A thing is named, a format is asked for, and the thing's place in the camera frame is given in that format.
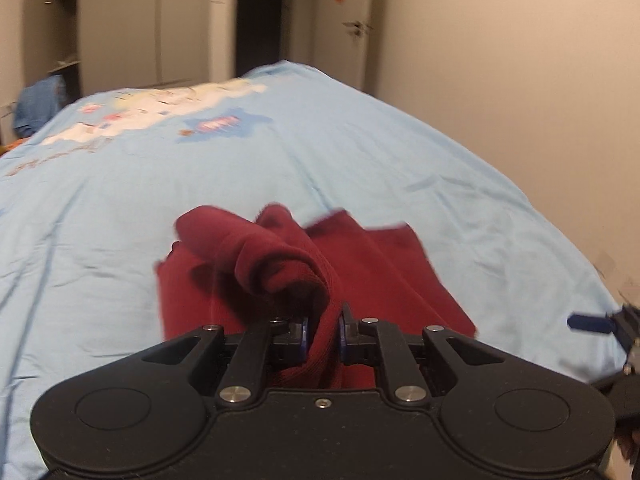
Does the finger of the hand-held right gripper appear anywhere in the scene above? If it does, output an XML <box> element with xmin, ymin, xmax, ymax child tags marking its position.
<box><xmin>568</xmin><ymin>305</ymin><xmax>640</xmax><ymax>357</ymax></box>

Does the grey wardrobe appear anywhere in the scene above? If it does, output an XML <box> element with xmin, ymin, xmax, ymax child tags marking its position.
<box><xmin>20</xmin><ymin>0</ymin><xmax>213</xmax><ymax>98</ymax></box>

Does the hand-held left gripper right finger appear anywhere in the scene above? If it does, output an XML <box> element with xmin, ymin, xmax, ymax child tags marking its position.
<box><xmin>338</xmin><ymin>303</ymin><xmax>507</xmax><ymax>407</ymax></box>

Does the white room door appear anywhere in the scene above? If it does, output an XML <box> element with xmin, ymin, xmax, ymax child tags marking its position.
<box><xmin>282</xmin><ymin>0</ymin><xmax>388</xmax><ymax>97</ymax></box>

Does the blue cloth on chair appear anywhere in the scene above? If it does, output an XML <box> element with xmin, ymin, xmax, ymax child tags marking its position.
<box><xmin>12</xmin><ymin>75</ymin><xmax>68</xmax><ymax>140</ymax></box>

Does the dark red sweater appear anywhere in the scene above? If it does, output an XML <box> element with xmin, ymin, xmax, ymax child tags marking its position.
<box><xmin>154</xmin><ymin>203</ymin><xmax>478</xmax><ymax>390</ymax></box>

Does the light blue printed bed sheet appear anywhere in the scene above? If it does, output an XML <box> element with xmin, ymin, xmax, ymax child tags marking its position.
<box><xmin>0</xmin><ymin>60</ymin><xmax>633</xmax><ymax>480</ymax></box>

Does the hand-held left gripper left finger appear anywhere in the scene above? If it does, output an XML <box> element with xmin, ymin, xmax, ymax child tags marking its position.
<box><xmin>142</xmin><ymin>316</ymin><xmax>312</xmax><ymax>407</ymax></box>

